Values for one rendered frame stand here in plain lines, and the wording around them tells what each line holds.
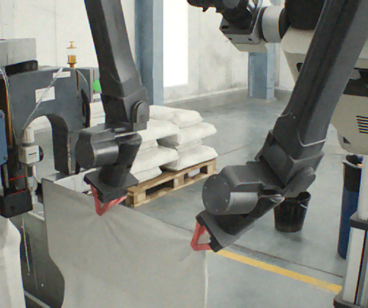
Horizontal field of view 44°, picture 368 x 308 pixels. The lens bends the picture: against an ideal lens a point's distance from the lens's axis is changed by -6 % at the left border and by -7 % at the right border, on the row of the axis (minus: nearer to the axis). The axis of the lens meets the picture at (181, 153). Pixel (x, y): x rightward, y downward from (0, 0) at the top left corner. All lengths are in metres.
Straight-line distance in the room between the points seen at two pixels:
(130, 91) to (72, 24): 5.47
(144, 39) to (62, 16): 1.46
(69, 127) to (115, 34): 0.43
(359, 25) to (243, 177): 0.26
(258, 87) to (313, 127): 9.10
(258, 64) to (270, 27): 8.56
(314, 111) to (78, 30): 5.85
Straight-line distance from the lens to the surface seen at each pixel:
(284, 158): 0.67
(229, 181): 0.65
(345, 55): 0.57
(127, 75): 0.85
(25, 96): 1.12
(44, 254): 1.91
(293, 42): 1.08
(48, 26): 6.07
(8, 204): 1.13
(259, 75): 9.68
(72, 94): 1.20
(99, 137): 0.85
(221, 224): 0.76
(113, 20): 0.83
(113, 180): 0.93
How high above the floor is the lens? 1.43
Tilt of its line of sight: 15 degrees down
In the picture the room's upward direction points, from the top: straight up
